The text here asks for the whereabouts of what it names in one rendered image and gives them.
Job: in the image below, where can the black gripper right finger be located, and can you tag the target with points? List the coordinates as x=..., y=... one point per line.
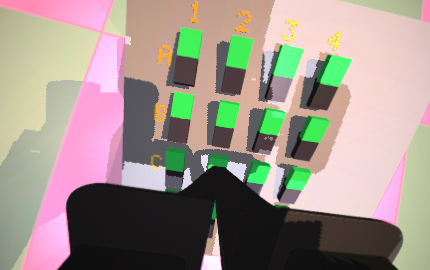
x=255, y=235

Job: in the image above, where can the beige switch panel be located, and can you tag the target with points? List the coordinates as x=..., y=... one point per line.
x=310, y=103

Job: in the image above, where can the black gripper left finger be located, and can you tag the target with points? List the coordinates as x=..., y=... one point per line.
x=116, y=216

